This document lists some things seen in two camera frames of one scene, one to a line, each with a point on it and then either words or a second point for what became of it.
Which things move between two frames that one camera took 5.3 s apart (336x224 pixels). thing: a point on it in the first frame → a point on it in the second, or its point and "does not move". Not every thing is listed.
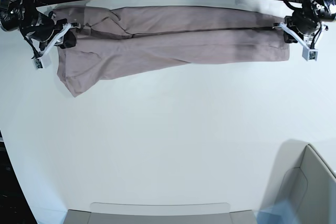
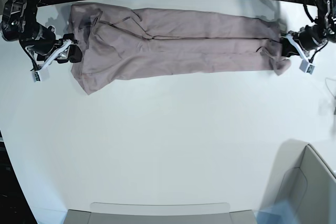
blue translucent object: x=282 y=213 does not move
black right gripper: x=306 y=20 → x=311 y=36
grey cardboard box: x=300 y=174 does not move
